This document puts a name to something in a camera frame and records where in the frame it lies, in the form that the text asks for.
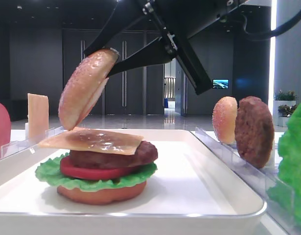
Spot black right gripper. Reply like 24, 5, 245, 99
107, 0, 244, 95

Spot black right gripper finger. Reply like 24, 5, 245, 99
84, 0, 149, 56

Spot sesame top bun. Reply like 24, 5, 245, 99
58, 48, 119, 130

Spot sesame bun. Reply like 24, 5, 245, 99
58, 48, 119, 130
212, 96, 237, 144

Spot brown meat patty in burger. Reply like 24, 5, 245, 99
69, 141, 158, 169

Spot orange cheese slice on burger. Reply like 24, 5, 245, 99
38, 128, 143, 155

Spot standing brown meat patty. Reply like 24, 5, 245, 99
234, 96, 275, 168

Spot standing orange cheese slice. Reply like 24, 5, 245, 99
27, 93, 49, 139

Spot red tomato slice in burger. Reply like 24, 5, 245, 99
60, 157, 140, 181

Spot green lettuce in burger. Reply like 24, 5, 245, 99
35, 152, 157, 192

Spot standing red tomato slice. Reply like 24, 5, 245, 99
0, 103, 11, 147

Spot standing green lettuce leaf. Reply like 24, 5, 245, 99
268, 103, 301, 226

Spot potted plants in white planter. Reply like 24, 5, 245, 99
273, 90, 297, 127

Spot white rectangular serving tray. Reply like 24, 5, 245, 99
0, 129, 267, 235

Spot burger bottom bun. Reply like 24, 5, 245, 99
57, 181, 147, 205

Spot wall mounted display screen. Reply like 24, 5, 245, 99
212, 79, 229, 89

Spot black cable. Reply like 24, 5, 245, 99
238, 0, 301, 41

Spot clear left acrylic rail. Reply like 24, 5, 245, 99
0, 126, 64, 160

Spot clear acrylic rail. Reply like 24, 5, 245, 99
195, 127, 301, 235
0, 126, 64, 160

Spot clear right acrylic rail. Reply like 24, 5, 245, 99
195, 127, 301, 235

